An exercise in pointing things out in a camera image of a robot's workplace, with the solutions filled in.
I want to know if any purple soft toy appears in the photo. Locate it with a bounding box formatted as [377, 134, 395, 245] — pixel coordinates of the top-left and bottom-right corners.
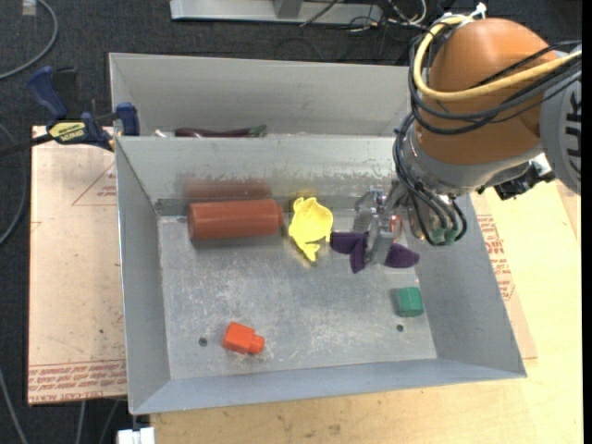
[328, 230, 422, 275]

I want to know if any orange block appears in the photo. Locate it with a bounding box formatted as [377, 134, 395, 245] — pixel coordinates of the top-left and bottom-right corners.
[221, 321, 266, 356]

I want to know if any grey metal bin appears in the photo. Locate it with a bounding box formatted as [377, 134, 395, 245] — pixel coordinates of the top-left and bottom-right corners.
[108, 52, 528, 416]

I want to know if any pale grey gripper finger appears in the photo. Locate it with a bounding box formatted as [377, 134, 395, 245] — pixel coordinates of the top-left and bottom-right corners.
[352, 210, 372, 237]
[367, 219, 396, 266]

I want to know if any green block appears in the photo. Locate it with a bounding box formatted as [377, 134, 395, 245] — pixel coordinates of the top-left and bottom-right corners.
[391, 286, 426, 319]

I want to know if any brown cardboard board red print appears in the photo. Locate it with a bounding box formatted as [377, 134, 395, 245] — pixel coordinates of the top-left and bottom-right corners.
[27, 125, 540, 407]

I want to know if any red-brown cylinder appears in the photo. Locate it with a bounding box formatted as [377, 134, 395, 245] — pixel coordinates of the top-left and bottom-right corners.
[186, 197, 285, 242]

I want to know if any yellow crumpled soft toy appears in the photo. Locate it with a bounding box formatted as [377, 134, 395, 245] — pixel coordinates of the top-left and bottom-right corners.
[287, 196, 335, 263]

